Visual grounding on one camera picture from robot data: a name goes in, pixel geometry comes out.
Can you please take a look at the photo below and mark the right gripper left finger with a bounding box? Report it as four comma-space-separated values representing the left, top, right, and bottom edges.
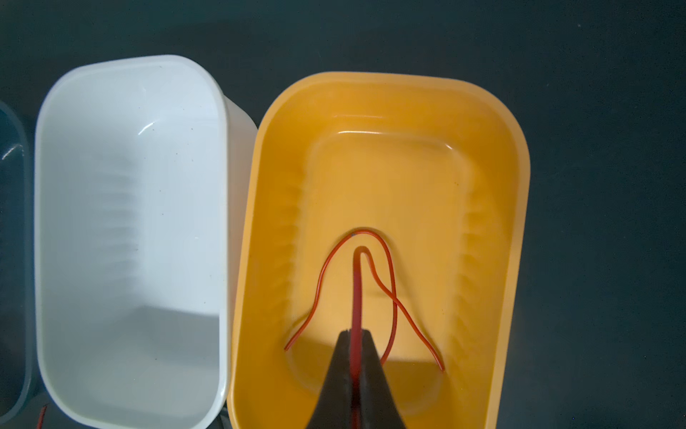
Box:
305, 331, 353, 429

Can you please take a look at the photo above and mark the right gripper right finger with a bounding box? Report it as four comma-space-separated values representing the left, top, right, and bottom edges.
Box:
358, 330, 406, 429

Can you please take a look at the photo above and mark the red cable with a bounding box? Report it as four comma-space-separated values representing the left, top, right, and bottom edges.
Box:
283, 229, 446, 429

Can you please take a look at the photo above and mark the yellow plastic bin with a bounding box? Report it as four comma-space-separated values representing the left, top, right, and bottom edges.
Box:
228, 73, 531, 428

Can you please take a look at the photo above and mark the white plastic bin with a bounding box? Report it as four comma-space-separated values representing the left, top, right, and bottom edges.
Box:
34, 55, 257, 428

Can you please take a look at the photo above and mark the blue plastic bin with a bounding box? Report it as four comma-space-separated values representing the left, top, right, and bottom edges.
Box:
1, 103, 39, 425

